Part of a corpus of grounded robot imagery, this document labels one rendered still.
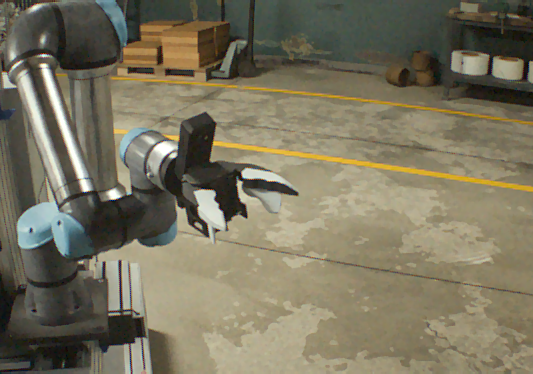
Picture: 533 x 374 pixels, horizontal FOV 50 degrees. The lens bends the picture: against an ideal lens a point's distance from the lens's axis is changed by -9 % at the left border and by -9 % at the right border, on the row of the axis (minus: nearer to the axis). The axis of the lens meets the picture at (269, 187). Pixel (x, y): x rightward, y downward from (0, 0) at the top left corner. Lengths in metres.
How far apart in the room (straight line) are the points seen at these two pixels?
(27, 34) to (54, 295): 0.53
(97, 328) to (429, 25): 6.13
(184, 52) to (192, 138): 6.03
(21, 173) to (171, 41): 5.38
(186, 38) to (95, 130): 5.63
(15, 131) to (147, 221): 0.69
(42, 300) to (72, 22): 0.57
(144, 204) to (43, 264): 0.33
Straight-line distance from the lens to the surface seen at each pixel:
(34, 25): 1.12
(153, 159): 0.94
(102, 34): 1.16
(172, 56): 6.93
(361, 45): 7.20
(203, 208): 0.78
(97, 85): 1.19
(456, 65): 6.50
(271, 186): 0.82
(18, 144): 1.62
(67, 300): 1.30
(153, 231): 1.03
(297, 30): 7.40
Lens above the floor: 1.56
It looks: 23 degrees down
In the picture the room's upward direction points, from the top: straight up
